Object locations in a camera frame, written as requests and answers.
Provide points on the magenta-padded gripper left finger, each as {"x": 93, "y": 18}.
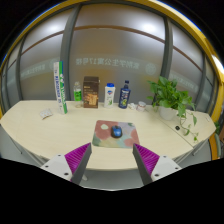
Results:
{"x": 77, "y": 156}

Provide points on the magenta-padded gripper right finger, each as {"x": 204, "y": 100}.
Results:
{"x": 147, "y": 158}

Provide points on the blue computer mouse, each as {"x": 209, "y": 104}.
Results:
{"x": 116, "y": 132}

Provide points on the floral print mouse pad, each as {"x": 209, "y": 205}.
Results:
{"x": 101, "y": 138}

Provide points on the small white jar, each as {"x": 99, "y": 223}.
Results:
{"x": 141, "y": 106}

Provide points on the small white packet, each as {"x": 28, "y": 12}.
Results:
{"x": 46, "y": 113}

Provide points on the small white crumpled item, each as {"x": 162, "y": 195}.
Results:
{"x": 132, "y": 106}

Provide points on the clear bottle with green label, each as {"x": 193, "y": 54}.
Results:
{"x": 77, "y": 96}

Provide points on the green plant in white pot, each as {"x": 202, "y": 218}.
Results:
{"x": 167, "y": 100}

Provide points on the brown carton box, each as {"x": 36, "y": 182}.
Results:
{"x": 91, "y": 93}

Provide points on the dark blue pump bottle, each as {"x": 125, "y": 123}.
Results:
{"x": 124, "y": 97}

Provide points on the white bottle with blue cap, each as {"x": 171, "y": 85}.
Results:
{"x": 109, "y": 96}

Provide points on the white and green tube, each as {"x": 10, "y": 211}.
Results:
{"x": 60, "y": 88}

